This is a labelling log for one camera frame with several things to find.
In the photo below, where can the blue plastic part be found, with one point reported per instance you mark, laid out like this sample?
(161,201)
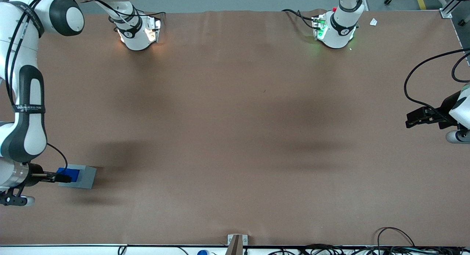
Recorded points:
(75,172)

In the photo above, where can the gray square base block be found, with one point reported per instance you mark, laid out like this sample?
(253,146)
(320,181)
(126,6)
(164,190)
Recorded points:
(88,178)

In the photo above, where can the metal bracket with wooden bar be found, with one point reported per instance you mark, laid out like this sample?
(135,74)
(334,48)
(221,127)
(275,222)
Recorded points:
(236,244)

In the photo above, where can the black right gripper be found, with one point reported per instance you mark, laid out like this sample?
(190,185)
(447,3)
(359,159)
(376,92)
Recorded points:
(35,169)

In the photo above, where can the blue round cap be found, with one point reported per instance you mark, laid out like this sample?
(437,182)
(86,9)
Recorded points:
(202,252)

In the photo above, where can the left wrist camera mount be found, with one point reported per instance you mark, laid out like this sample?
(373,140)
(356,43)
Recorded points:
(457,136)

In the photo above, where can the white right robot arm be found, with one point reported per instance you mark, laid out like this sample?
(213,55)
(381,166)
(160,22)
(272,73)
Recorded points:
(33,133)

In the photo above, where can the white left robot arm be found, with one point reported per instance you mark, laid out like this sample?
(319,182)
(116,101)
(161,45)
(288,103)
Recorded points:
(339,34)

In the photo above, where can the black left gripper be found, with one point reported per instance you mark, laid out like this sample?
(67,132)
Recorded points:
(446,108)

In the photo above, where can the white paper scrap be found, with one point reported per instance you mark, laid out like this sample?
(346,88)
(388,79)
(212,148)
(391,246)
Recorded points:
(373,22)

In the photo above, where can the aluminium frame profile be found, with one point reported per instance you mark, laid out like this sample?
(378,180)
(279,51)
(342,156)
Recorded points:
(449,7)

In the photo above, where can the brown paper table cover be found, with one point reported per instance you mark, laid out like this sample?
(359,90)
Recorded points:
(235,119)

